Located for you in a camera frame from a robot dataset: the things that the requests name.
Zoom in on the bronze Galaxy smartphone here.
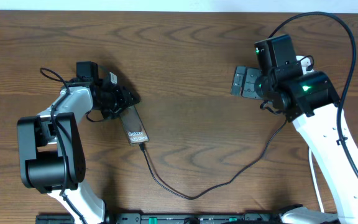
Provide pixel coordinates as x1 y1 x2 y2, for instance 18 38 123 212
119 105 149 145

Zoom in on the black charger cable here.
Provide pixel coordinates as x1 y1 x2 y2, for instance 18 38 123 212
139 55 315 200

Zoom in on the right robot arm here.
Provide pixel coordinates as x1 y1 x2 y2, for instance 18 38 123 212
231 35 358 223

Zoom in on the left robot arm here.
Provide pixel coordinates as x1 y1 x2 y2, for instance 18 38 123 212
17 61 139 223

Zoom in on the black USB plug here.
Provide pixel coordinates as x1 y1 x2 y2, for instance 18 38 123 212
306 64 314 72

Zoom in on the white power strip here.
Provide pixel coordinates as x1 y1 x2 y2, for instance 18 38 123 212
296 55 314 75

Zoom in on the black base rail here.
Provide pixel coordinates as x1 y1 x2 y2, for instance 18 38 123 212
35 212 291 224

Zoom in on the white power strip cord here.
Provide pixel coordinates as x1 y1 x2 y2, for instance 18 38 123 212
308 147 325 213

